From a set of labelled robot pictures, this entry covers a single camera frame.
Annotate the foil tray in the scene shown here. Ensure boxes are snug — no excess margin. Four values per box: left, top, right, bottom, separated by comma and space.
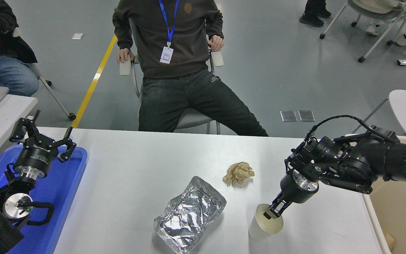
154, 176, 227, 254

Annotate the lanyard person's left hand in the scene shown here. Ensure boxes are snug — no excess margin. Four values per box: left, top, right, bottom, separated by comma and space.
208, 35, 225, 53

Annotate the tan scrap in bin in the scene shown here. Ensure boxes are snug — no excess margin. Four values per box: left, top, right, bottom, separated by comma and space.
383, 229, 396, 252

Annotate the grey wheeled chair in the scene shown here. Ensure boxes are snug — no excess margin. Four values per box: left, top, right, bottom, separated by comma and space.
11, 28, 77, 121

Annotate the large pale bin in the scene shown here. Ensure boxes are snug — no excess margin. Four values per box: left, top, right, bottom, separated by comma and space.
344, 133, 406, 254

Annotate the tan paper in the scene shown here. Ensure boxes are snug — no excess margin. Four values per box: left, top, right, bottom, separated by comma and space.
222, 162, 255, 187

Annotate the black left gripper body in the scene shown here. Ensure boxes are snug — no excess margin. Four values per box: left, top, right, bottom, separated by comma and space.
14, 135, 60, 174

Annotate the blue plastic tray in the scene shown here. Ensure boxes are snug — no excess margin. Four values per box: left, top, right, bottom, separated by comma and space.
0, 145, 89, 254

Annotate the person in blue jeans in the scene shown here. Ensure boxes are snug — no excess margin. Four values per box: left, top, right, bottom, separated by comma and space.
0, 0, 39, 97

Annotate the white framed wheeled chair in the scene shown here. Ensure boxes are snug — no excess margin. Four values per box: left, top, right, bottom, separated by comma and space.
319, 0, 406, 63

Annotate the person in black shoes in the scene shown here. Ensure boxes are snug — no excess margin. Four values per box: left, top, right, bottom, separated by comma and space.
299, 0, 332, 28

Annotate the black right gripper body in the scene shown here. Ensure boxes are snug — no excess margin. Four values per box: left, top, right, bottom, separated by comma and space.
280, 174, 316, 204

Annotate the person with lanyard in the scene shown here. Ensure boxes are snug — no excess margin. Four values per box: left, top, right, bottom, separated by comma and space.
112, 0, 269, 137

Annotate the cream paper cup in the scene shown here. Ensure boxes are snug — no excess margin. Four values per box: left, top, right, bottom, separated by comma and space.
248, 204, 284, 241

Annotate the lanyard person's right hand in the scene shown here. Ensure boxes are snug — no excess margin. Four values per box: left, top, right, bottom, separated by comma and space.
117, 48, 135, 65

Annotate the blue lanyard with badge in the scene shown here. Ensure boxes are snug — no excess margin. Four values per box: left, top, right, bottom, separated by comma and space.
159, 0, 180, 64

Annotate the grey chair with white armrests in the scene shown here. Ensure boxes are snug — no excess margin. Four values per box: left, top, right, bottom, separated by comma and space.
119, 18, 224, 135

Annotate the white side table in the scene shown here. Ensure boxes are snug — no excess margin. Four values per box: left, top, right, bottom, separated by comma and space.
0, 94, 38, 166

